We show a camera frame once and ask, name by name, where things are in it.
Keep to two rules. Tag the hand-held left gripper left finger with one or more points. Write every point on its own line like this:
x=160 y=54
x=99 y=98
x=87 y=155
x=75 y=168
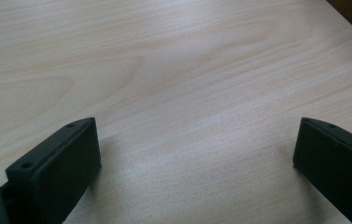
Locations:
x=58 y=171

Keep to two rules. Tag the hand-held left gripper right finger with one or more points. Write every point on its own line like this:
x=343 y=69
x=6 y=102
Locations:
x=335 y=161

